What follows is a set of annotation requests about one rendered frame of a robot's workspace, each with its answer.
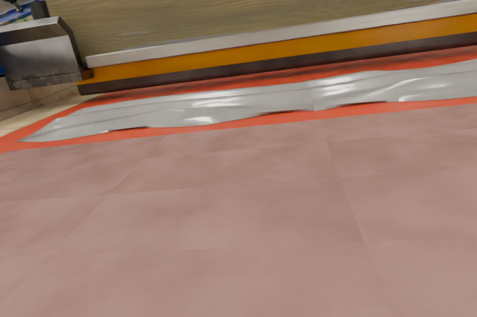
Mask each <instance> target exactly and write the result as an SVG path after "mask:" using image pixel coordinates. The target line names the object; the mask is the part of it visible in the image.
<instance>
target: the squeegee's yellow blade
mask: <svg viewBox="0 0 477 317"><path fill-rule="evenodd" d="M475 31H477V13H476V14H471V15H465V16H456V17H451V18H441V19H436V20H430V21H421V22H416V23H406V24H401V25H396V26H386V27H381V28H372V29H366V30H357V31H351V32H346V33H336V34H331V35H321V36H316V37H311V38H301V39H296V40H286V41H281V42H276V43H266V44H261V45H252V46H246V47H241V48H232V49H226V50H217V51H211V52H202V53H197V54H191V55H182V56H177V57H167V58H162V59H156V60H147V61H142V62H132V63H127V64H122V65H112V66H107V67H98V68H92V72H93V75H94V77H93V78H91V79H86V80H84V81H80V82H76V84H77V85H80V84H90V83H95V82H105V81H111V80H117V79H127V78H132V77H142V76H148V75H154V74H164V73H169V72H179V71H185V70H191V69H201V68H206V67H216V66H222V65H232V64H238V63H243V62H253V61H259V60H269V59H275V58H280V57H290V56H296V55H306V54H312V53H317V52H327V51H333V50H343V49H349V48H359V47H364V46H370V45H380V44H386V43H396V42H401V41H407V40H416V39H423V38H433V37H438V36H444V35H453V34H460V33H470V32H475Z"/></svg>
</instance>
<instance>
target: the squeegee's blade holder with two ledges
mask: <svg viewBox="0 0 477 317"><path fill-rule="evenodd" d="M476 13H477V0H461V1H452V2H446V3H442V4H432V5H428V6H418V7H414V8H408V9H400V10H394V11H386V12H380V13H372V14H366V15H361V16H352V17H347V18H338V19H333V20H328V21H319V22H314V23H305V24H299V25H295V26H285V27H281V28H271V29H267V30H257V31H253V32H247V33H239V34H233V35H225V36H219V37H214V38H205V39H200V40H191V41H186V42H181V43H172V44H167V45H158V46H153V47H148V48H139V49H134V50H124V51H120V52H110V53H106V54H100V55H91V56H86V57H85V59H86V61H87V66H88V68H89V69H92V68H98V67H107V66H112V65H122V64H127V63H132V62H142V61H147V60H156V59H162V58H167V57H177V56H182V55H191V54H197V53H202V52H211V51H217V50H226V49H232V48H241V47H246V46H252V45H261V44H266V43H276V42H281V41H286V40H296V39H301V38H311V37H316V36H321V35H331V34H336V33H346V32H351V31H357V30H366V29H372V28H381V27H386V26H396V25H401V24H406V23H416V22H421V21H430V20H436V19H441V18H451V17H456V16H465V15H471V14H476Z"/></svg>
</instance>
